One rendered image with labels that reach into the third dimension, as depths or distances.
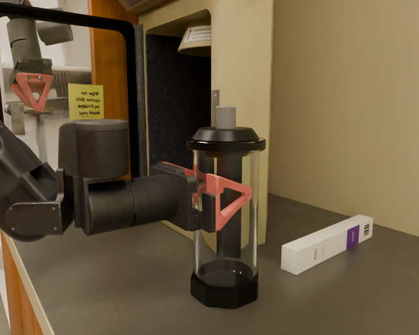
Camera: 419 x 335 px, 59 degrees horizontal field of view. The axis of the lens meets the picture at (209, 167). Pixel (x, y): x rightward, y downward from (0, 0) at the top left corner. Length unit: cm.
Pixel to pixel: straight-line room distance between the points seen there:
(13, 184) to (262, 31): 47
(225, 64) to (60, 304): 44
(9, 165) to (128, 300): 26
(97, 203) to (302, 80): 78
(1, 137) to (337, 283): 50
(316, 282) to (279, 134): 61
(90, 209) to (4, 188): 9
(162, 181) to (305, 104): 68
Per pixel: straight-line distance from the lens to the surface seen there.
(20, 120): 77
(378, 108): 94
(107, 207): 41
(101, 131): 39
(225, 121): 49
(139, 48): 90
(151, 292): 58
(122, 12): 97
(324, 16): 105
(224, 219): 45
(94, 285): 62
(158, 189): 44
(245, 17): 67
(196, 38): 74
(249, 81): 67
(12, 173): 42
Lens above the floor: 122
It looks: 10 degrees down
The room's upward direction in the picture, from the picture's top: straight up
